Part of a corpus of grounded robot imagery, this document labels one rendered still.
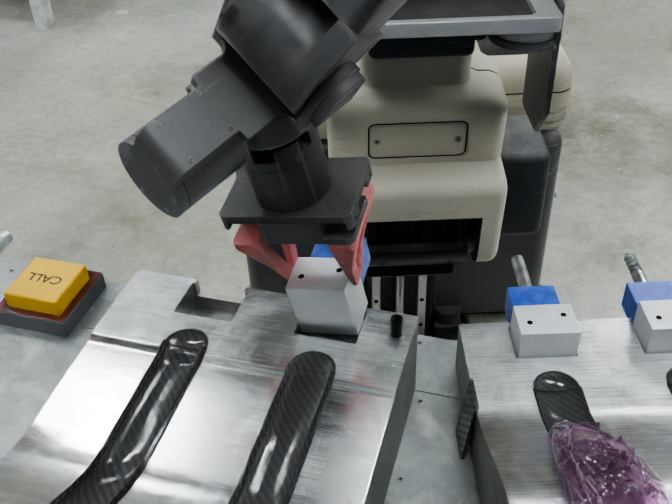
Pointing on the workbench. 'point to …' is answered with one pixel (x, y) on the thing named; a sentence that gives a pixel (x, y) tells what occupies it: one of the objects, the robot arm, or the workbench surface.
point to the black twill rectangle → (467, 418)
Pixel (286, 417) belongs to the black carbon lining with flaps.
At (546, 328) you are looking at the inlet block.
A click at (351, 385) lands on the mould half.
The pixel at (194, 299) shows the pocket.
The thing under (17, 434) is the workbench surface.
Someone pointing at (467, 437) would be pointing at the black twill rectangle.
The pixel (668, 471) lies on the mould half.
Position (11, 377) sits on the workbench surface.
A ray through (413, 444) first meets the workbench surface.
